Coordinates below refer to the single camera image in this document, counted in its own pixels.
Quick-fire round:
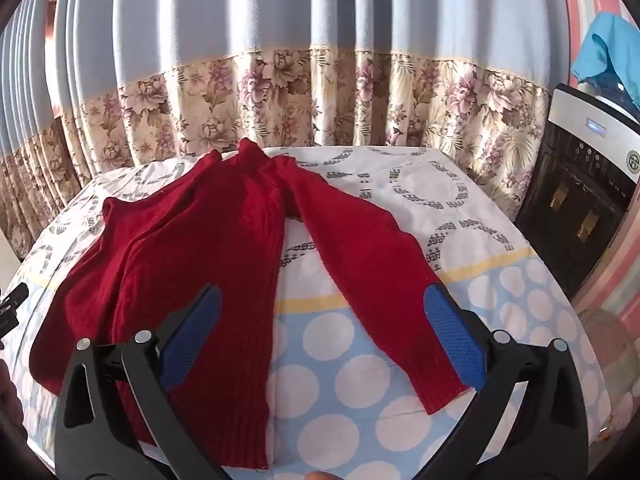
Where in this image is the white dotted printed bed sheet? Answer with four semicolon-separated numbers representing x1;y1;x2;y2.
0;145;613;480

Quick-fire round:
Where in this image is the blue cloth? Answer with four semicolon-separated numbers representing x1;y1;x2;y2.
571;11;640;96

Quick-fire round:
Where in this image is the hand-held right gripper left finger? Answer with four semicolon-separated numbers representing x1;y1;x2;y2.
52;282;223;480

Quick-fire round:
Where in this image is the black and white water dispenser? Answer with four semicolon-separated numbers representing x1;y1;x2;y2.
514;82;640;303

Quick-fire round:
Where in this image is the red knit sweater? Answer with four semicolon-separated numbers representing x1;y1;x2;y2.
29;138;471;471

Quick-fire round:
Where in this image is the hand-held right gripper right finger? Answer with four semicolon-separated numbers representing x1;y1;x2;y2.
414;284;589;480

